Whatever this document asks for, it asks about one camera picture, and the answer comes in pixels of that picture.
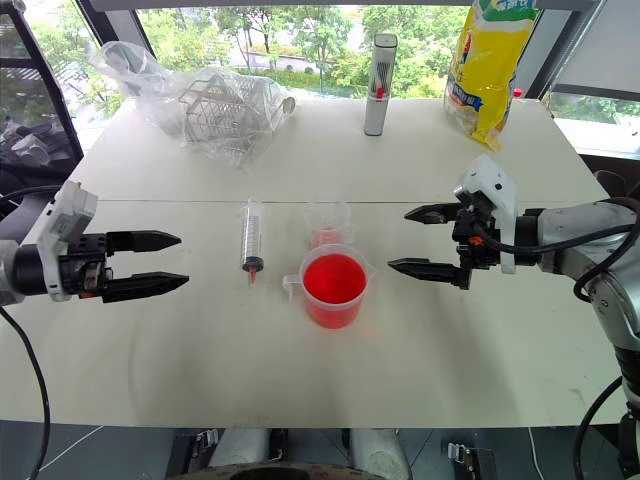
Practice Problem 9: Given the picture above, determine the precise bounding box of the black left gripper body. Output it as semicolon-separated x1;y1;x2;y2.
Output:
58;234;113;299

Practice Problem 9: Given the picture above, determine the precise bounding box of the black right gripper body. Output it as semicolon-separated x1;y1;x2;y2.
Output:
452;192;502;272

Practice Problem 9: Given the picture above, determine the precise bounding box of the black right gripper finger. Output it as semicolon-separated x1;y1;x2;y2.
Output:
403;202;460;225
386;258;472;291

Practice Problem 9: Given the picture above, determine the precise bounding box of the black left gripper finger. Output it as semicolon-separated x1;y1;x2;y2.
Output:
105;230;182;255
101;271;190;304

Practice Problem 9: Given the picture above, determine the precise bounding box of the cup of red liquid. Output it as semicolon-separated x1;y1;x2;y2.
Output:
282;250;377;330

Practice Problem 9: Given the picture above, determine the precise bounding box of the small clear measuring cup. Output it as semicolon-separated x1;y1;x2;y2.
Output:
302;201;353;251

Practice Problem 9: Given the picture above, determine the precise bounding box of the clear plastic syringe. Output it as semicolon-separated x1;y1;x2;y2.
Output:
239;197;269;290

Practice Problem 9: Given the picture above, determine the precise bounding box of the white cylindrical container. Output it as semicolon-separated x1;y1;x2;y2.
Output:
363;33;399;137

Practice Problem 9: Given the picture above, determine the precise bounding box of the black chair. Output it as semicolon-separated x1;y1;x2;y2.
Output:
0;0;85;221

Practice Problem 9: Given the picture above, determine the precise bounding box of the yellow plastic bag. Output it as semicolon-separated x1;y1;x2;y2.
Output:
443;0;540;153

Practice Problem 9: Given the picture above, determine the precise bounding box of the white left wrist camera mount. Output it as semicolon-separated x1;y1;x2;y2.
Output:
30;180;99;303

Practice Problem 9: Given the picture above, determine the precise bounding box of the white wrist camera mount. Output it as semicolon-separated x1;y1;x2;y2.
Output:
452;153;518;275
30;180;99;303

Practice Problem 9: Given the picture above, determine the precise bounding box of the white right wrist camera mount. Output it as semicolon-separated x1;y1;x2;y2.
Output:
452;153;518;275

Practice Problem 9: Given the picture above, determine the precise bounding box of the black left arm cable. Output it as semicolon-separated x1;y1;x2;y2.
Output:
0;185;62;480

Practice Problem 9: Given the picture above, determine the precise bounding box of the wire basket in plastic bag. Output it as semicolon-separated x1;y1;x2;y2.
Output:
88;40;297;169

